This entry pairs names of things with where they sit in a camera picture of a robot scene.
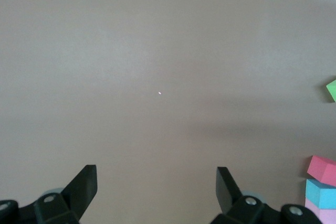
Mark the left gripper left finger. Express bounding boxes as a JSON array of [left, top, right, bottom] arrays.
[[0, 165, 98, 224]]

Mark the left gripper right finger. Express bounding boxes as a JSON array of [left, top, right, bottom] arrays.
[[211, 166, 322, 224]]

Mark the light blue foam block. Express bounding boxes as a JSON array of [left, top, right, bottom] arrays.
[[304, 178, 336, 210]]

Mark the red foam block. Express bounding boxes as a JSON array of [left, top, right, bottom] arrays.
[[307, 155, 336, 187]]

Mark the pink foam block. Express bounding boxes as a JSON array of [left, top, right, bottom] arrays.
[[304, 199, 336, 224]]

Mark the green foam block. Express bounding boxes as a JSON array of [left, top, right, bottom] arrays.
[[325, 79, 336, 103]]

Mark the brown table mat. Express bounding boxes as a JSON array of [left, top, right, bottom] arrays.
[[0, 0, 336, 224]]

